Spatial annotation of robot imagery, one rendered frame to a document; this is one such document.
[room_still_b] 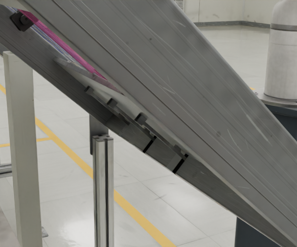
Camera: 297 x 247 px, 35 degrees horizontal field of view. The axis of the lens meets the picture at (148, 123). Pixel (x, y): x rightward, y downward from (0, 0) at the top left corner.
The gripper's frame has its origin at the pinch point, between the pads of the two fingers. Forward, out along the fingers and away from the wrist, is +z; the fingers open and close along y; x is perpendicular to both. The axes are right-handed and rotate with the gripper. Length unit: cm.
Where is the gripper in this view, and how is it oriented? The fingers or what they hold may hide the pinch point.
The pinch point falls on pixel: (24, 17)
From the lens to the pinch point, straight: 88.0
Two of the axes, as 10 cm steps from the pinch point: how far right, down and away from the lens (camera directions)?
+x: 5.1, 7.2, 4.7
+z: -7.3, 6.5, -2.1
